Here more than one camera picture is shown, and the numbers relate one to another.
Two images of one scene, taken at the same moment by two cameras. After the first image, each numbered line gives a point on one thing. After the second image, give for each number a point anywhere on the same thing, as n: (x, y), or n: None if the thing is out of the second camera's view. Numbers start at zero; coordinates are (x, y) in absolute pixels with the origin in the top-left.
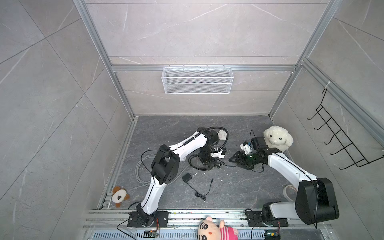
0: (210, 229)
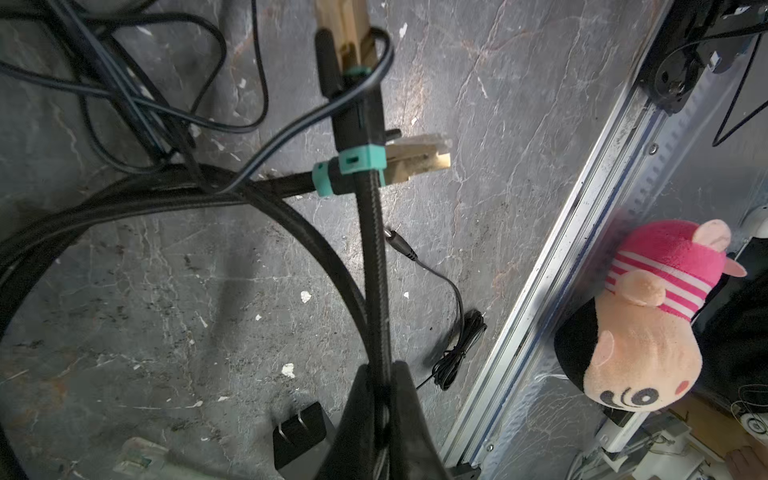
0: (633, 346)
